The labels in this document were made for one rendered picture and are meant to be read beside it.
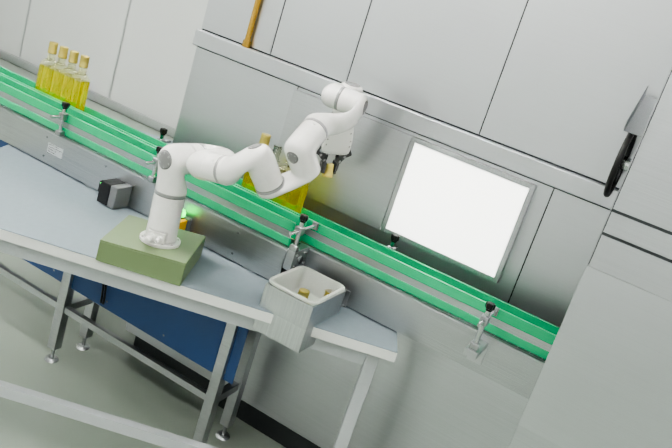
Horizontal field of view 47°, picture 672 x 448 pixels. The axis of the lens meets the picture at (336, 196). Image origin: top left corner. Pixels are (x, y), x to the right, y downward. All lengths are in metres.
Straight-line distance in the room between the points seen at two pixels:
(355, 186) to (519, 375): 0.82
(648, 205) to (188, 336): 1.60
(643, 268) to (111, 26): 5.92
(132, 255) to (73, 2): 5.45
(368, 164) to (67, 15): 5.40
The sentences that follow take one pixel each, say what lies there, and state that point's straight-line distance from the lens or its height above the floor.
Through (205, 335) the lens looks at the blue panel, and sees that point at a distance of 2.75.
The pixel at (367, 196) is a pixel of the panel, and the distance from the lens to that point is 2.61.
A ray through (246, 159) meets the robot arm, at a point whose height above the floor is 1.20.
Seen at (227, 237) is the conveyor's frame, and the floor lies 0.82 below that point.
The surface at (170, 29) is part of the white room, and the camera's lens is 6.86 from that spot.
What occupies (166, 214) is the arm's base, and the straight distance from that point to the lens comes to 2.34.
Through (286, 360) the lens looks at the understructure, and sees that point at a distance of 2.94.
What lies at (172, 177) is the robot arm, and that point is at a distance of 2.30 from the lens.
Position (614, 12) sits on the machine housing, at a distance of 2.42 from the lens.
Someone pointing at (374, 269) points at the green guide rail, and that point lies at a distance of 2.46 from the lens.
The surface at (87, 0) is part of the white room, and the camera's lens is 7.51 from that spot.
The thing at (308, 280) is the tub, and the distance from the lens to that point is 2.48.
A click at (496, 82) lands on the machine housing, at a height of 1.57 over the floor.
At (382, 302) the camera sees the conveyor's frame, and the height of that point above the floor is 0.82.
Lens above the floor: 1.74
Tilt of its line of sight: 16 degrees down
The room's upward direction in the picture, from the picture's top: 18 degrees clockwise
